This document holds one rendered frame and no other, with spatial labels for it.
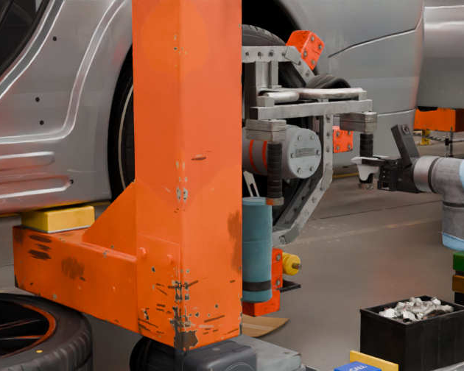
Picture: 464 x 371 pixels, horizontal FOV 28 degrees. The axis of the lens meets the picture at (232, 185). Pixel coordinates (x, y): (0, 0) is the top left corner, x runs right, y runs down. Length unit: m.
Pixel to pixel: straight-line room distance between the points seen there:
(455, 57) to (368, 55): 1.89
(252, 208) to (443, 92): 2.76
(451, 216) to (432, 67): 2.72
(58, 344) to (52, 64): 0.67
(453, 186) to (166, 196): 0.74
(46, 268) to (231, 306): 0.53
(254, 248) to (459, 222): 0.50
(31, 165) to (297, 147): 0.66
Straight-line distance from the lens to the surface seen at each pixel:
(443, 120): 6.49
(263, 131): 2.18
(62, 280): 2.20
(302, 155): 2.35
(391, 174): 2.36
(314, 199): 2.63
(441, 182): 2.26
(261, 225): 2.30
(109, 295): 2.05
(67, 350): 1.99
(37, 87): 2.23
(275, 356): 2.74
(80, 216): 2.29
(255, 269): 2.33
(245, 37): 2.51
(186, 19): 1.78
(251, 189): 2.60
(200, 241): 1.84
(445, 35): 4.89
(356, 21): 2.94
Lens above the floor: 1.13
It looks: 9 degrees down
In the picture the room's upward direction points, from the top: straight up
